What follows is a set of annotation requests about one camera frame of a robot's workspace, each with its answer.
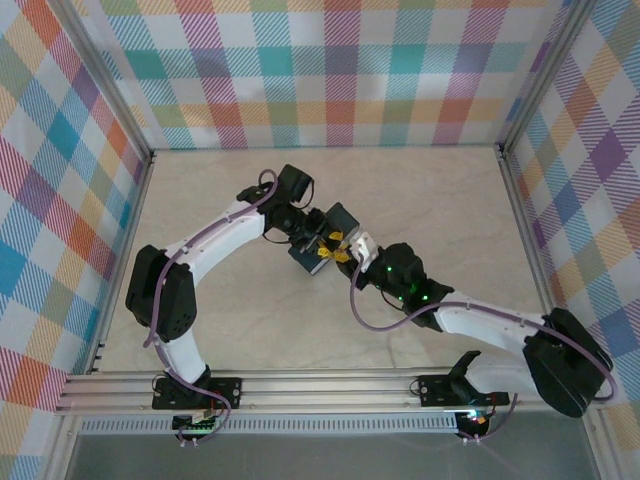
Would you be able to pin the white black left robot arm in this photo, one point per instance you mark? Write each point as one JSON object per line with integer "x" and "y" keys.
{"x": 225, "y": 231}

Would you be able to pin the aluminium lower frame bar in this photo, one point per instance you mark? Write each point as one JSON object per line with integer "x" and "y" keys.
{"x": 602, "y": 450}
{"x": 57, "y": 450}

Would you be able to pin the grey metal panel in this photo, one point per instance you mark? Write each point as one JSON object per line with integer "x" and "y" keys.
{"x": 325, "y": 460}

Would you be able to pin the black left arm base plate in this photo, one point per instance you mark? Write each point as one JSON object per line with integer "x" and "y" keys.
{"x": 227, "y": 390}

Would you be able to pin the blue starry night tin box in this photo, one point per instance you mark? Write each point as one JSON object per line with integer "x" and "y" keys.
{"x": 345, "y": 217}

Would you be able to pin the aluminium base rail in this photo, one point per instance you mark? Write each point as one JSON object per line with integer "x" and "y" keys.
{"x": 325, "y": 390}

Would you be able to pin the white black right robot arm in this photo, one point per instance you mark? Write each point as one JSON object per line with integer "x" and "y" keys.
{"x": 480, "y": 326}

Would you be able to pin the aluminium upright frame post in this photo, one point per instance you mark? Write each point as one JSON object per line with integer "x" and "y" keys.
{"x": 100, "y": 75}
{"x": 550, "y": 65}

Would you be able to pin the aluminium table edge rail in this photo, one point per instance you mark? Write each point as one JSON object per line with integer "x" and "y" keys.
{"x": 525, "y": 225}
{"x": 125, "y": 240}

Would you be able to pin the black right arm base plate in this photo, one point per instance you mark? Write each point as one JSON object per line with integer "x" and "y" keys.
{"x": 435, "y": 387}

